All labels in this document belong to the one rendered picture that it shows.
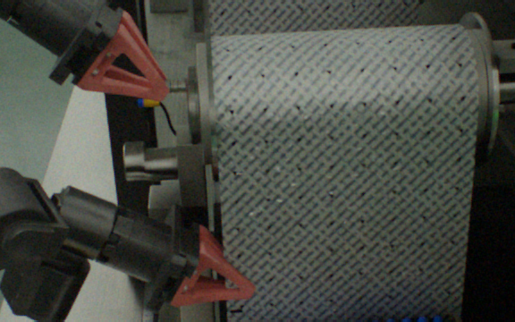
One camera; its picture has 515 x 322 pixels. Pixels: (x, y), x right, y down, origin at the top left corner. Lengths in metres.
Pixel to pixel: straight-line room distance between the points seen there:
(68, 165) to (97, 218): 0.76
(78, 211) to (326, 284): 0.25
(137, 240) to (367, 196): 0.22
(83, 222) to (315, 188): 0.21
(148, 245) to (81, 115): 0.97
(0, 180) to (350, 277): 0.34
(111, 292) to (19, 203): 0.47
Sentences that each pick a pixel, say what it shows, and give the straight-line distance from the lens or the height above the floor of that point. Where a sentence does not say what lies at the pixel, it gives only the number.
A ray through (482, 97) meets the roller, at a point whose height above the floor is 1.26.
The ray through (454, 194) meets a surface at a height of 1.17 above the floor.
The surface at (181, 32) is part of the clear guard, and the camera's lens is 1.83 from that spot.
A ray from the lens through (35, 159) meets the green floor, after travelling 3.76.
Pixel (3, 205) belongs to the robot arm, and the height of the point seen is 1.22.
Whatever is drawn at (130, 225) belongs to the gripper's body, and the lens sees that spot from 0.81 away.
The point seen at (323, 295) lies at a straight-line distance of 0.87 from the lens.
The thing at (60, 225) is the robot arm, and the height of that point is 1.19.
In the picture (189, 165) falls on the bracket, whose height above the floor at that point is 1.18.
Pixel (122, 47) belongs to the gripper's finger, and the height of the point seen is 1.32.
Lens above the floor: 1.57
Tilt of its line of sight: 26 degrees down
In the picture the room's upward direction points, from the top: 2 degrees counter-clockwise
